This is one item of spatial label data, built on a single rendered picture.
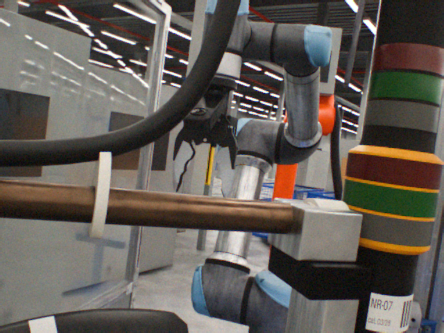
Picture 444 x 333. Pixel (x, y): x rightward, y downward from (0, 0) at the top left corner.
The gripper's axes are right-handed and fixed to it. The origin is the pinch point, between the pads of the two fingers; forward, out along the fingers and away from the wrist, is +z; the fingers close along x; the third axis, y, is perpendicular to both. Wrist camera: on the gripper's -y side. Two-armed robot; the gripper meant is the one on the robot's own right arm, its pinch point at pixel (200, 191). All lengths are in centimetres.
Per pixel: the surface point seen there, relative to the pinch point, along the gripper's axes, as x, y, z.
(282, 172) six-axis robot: 27, 357, 13
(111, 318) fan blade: -7.5, -43.2, 5.4
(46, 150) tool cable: -13, -60, -8
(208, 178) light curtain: 145, 508, 44
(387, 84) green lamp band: -24, -52, -13
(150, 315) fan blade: -9.6, -40.6, 5.6
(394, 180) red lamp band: -25, -53, -8
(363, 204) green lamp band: -24, -52, -7
